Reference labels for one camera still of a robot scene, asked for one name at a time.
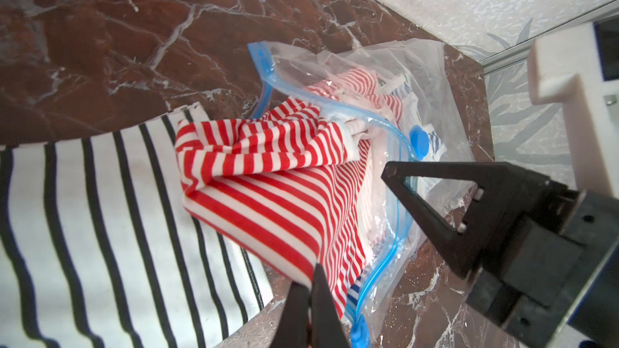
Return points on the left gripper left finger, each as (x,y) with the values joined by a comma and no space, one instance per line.
(292,330)

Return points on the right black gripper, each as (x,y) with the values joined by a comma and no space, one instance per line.
(546,255)

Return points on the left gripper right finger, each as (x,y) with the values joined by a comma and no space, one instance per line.
(326,328)

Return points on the clear vacuum storage bag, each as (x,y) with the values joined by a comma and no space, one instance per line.
(349,87)

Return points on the red white striped garment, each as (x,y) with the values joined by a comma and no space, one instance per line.
(297,187)

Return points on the black white striped garment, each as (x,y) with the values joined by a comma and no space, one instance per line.
(97,249)

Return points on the blue vacuum bag valve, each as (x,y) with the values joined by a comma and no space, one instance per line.
(420,142)

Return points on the blue white striped garment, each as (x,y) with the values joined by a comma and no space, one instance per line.
(383,222)

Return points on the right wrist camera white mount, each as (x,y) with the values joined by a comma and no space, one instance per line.
(577,68)

